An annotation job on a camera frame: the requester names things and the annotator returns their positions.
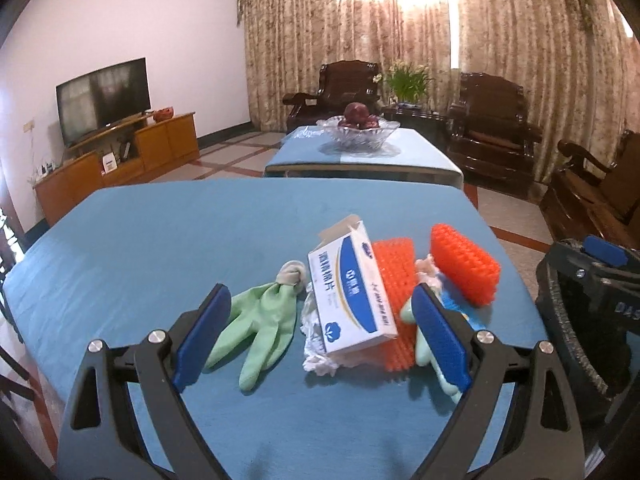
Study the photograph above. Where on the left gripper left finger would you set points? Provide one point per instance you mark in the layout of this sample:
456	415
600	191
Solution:
100	437

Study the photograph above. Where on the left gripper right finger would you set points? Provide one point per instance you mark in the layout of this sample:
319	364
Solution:
516	419

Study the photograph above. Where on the orange spiky mat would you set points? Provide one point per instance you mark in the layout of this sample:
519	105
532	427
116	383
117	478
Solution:
469	267
395	258

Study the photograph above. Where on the green rubber glove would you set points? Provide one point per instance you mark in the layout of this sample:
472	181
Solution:
428	273
266	315

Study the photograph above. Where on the white blue cardboard box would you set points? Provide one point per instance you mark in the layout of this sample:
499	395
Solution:
353	308

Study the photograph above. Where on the white tissue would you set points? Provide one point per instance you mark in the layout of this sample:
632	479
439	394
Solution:
316	360

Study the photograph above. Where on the wooden sofa bench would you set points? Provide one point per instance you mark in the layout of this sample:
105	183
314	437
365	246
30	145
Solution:
585	197

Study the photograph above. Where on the right dark wooden armchair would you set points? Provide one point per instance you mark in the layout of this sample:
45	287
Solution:
489	134

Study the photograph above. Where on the dark wooden armchair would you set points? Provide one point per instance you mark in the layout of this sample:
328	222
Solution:
489	134
340	83

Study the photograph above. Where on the coffee table blue cloth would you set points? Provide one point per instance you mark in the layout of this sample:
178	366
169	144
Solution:
404	156

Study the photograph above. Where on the dark wooden side table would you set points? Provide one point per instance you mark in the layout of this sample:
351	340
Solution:
431	125

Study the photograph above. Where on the beige patterned curtain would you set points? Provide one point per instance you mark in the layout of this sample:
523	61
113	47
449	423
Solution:
576	60

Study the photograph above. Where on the wooden TV cabinet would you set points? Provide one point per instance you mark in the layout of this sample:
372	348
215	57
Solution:
144	152

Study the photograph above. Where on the green potted plant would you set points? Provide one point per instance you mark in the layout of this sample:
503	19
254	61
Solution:
405	83

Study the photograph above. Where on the white card on cabinet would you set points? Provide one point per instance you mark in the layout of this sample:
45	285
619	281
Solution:
109	162

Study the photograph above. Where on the glass fruit bowl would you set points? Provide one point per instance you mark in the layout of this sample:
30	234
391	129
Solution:
355	139

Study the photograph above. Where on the red fruit in bowl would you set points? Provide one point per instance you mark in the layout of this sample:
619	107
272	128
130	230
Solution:
357	116

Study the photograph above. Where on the left dark wooden armchair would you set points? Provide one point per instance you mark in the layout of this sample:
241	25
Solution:
340	83

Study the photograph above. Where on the red ornament on cabinet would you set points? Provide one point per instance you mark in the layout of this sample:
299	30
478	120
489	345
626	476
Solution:
163	114

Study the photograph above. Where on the flat screen television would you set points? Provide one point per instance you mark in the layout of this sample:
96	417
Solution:
101	98

